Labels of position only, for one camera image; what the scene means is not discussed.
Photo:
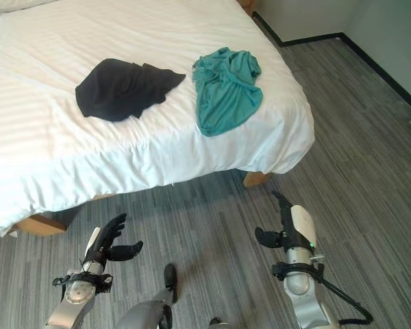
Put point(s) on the white pillow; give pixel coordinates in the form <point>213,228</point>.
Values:
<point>17,4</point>

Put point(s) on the black baseboard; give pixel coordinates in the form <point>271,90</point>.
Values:
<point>332,44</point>

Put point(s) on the dark robot foot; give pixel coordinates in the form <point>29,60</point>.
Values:
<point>170,276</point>

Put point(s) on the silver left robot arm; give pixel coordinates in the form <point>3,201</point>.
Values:
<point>76,294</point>

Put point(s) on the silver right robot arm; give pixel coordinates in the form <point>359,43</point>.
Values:
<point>303,291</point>

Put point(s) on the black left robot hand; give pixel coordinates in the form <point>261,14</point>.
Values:
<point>113,240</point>

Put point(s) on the white striped duvet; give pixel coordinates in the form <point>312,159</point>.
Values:
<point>89,137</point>

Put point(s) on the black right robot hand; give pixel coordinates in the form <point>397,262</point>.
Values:
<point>296,222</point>

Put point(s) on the wooden bed frame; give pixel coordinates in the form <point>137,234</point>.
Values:
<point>41,224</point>

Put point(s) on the teal garment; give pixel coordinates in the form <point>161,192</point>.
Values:
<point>226,89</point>

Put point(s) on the silver robot leg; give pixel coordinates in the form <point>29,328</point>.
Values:
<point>147,313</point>

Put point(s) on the black garment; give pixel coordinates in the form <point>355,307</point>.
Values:
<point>123,89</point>

